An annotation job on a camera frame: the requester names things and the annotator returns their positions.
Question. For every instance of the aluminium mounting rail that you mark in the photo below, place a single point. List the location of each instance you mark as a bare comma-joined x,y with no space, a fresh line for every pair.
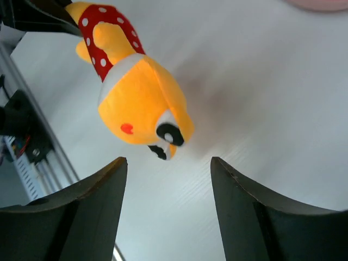
55,173

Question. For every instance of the pink three-tier shelf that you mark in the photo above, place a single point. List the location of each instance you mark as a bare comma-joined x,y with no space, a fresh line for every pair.
320,5

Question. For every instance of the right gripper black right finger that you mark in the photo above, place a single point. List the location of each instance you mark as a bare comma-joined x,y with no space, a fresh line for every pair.
257,223

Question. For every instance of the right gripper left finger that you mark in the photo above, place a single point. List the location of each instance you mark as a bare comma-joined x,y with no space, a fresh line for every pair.
77,223

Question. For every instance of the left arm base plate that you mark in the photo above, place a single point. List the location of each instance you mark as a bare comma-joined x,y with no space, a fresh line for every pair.
20,120

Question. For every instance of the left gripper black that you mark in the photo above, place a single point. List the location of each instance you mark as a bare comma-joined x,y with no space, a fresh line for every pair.
38,16

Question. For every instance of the perforated cable duct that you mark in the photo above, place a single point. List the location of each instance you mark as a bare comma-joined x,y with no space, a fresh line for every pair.
26,172

